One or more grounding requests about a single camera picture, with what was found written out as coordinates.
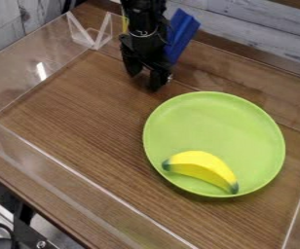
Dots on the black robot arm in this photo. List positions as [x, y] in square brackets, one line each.
[146, 18]

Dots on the yellow toy banana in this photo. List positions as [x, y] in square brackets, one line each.
[204, 166]

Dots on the blue cross-shaped block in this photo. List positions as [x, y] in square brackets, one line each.
[184, 26]

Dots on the clear acrylic corner bracket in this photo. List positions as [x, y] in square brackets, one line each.
[93, 38]

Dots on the black metal table leg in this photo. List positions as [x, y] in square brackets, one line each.
[22, 219]

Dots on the clear acrylic front wall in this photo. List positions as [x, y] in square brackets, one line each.
[93, 215]

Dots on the yellow labelled tin can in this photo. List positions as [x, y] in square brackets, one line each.
[125, 20]

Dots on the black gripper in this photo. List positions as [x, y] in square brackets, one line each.
[145, 52]

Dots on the green plate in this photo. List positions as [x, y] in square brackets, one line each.
[224, 125]

